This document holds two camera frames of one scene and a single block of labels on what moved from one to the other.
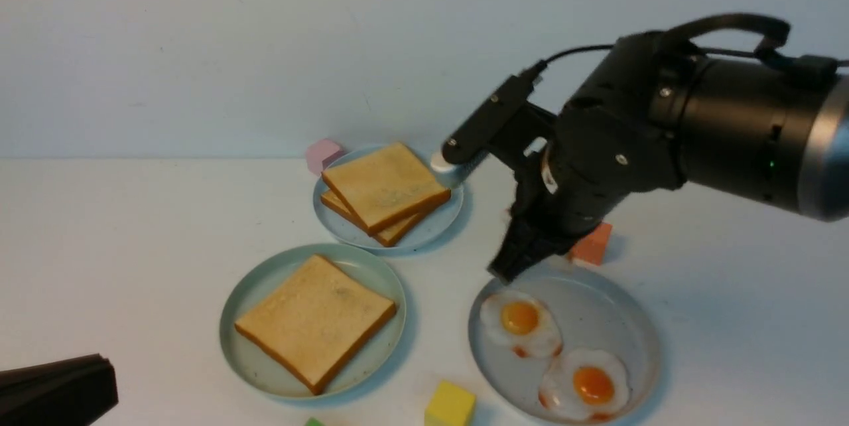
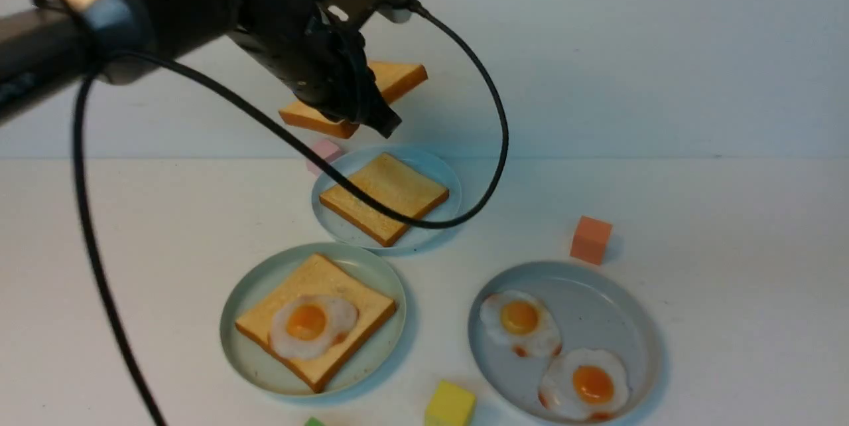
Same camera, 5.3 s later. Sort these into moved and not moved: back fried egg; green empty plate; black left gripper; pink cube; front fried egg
Moved: black left gripper
Not moved: pink cube; back fried egg; green empty plate; front fried egg
